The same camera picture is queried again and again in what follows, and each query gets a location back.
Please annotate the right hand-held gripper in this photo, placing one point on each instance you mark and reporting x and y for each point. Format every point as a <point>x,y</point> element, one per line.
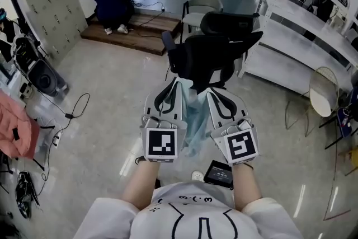
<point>240,145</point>

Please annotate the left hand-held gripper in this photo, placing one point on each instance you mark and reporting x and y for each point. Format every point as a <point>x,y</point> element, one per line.
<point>160,142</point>

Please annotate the light blue clothes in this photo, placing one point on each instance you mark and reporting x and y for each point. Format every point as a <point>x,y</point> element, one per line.
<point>195,123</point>

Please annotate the black office chair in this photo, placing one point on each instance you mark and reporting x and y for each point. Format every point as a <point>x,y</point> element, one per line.
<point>207,53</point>

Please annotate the person's right forearm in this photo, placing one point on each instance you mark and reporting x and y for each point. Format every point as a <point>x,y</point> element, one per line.
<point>247,187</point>

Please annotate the person's left forearm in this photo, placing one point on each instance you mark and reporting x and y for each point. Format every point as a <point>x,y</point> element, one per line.
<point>140,187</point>

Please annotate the black screen device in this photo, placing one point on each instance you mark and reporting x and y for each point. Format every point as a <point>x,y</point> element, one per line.
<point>219,175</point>

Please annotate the person's white shoe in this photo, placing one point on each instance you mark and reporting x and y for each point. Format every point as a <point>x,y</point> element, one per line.
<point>197,175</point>

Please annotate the brown wooden platform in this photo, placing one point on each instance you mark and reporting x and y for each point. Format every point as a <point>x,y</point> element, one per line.
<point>145,36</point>

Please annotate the person's white printed shirt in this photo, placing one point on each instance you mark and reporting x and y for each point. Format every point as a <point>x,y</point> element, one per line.
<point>195,218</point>

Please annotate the white power strip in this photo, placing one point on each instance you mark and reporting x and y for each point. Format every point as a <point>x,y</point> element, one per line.
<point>56,139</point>

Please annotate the white metal shelf rack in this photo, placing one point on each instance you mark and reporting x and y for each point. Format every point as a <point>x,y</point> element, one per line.
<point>293,19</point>

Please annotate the black and white backpack rig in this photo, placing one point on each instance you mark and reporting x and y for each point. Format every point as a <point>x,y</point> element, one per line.
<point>42,75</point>

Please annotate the yellow stool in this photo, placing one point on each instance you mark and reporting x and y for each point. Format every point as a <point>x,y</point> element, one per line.
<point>353,158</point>

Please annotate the grey locker cabinet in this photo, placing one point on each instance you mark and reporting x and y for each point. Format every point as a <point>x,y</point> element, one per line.
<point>50,2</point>

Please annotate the pink padded jacket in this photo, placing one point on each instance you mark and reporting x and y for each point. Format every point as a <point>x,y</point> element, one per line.
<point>14,128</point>

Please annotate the black gear bundle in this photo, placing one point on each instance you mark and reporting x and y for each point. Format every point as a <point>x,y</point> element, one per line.
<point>23,196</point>

